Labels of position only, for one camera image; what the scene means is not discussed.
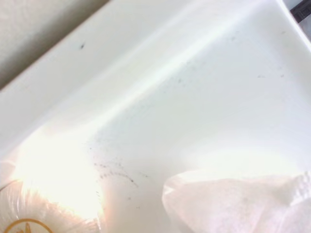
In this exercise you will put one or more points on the white vanity sink top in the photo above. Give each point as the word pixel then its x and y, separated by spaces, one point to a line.
pixel 194 97

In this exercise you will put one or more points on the white tissue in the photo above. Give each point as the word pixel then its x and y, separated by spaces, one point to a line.
pixel 233 206

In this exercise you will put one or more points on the round beige wrapped soap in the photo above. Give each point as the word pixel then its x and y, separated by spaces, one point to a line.
pixel 43 208

